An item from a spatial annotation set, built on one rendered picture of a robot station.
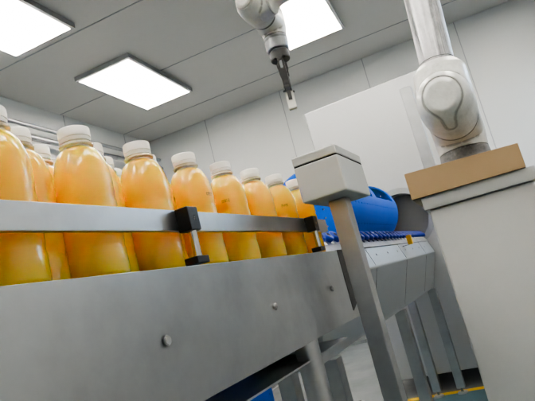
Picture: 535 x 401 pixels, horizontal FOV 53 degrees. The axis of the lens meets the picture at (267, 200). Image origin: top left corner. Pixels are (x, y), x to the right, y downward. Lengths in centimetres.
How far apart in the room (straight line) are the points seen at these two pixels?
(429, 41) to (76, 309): 137
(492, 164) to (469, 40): 540
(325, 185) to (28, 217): 69
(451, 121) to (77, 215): 119
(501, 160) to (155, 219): 116
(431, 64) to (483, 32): 539
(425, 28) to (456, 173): 44
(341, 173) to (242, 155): 621
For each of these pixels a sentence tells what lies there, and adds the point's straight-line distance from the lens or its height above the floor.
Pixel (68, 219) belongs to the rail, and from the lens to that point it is 59.
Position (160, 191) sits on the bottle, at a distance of 75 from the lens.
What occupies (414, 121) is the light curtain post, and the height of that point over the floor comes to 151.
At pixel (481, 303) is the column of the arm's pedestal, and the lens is 167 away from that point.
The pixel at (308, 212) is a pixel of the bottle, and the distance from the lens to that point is 129.
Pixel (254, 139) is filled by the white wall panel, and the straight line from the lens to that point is 725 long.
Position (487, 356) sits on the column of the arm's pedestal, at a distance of 169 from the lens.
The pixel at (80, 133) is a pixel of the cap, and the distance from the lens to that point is 69.
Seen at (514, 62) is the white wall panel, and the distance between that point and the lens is 691.
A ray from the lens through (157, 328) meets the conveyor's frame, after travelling 63.
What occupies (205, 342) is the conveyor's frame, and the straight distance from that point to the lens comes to 70.
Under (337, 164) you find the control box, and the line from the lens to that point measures 110.
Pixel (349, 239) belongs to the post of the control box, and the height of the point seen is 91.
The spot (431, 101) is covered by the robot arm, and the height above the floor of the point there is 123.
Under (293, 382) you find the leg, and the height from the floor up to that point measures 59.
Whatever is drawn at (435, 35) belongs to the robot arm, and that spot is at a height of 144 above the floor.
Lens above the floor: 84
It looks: 10 degrees up
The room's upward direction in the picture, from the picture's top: 14 degrees counter-clockwise
